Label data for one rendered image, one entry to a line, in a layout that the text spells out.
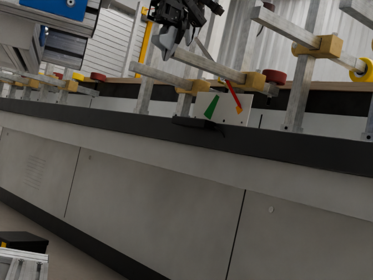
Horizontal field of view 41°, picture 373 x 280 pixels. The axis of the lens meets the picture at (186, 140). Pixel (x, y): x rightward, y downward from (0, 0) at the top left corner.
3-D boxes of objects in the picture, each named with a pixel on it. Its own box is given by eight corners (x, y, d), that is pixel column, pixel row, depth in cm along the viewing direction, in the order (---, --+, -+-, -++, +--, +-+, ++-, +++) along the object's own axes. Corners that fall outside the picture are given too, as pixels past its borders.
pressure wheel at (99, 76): (89, 94, 266) (94, 73, 267) (103, 96, 265) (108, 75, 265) (84, 91, 258) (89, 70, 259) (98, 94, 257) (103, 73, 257)
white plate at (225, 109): (245, 126, 148) (252, 94, 149) (190, 120, 168) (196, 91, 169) (246, 127, 149) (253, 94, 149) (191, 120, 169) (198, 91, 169)
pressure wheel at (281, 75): (268, 103, 156) (276, 67, 157) (250, 101, 162) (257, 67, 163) (285, 109, 161) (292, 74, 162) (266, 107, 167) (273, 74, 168)
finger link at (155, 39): (144, 56, 135) (151, 23, 135) (161, 62, 138) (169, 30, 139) (150, 55, 132) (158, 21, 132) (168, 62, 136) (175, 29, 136)
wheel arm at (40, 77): (17, 75, 234) (19, 66, 234) (15, 75, 237) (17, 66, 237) (97, 98, 261) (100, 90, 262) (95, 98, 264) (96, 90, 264)
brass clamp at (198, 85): (195, 93, 169) (198, 78, 169) (171, 91, 179) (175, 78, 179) (208, 97, 172) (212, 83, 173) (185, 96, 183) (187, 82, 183)
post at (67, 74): (58, 105, 253) (80, 14, 254) (55, 105, 255) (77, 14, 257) (65, 107, 255) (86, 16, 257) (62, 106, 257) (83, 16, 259)
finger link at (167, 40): (150, 55, 132) (158, 21, 132) (168, 62, 136) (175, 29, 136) (157, 55, 130) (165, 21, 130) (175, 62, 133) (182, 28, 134)
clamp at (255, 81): (252, 87, 150) (255, 71, 150) (221, 86, 160) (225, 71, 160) (264, 92, 153) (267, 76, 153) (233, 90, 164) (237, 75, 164)
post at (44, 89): (36, 113, 272) (57, 28, 274) (34, 113, 274) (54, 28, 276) (43, 114, 274) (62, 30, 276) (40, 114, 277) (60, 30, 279)
